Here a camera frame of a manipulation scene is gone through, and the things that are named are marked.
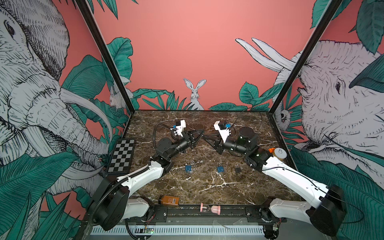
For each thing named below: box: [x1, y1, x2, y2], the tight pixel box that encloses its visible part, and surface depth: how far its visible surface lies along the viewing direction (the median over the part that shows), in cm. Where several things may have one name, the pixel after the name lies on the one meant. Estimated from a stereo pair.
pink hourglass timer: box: [200, 202, 221, 216], surface depth 76 cm
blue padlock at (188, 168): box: [185, 165, 192, 173], surface depth 91 cm
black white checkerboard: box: [107, 138, 136, 174], surface depth 93 cm
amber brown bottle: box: [158, 195, 180, 206], surface depth 76 cm
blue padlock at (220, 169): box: [217, 166, 225, 173], surface depth 92 cm
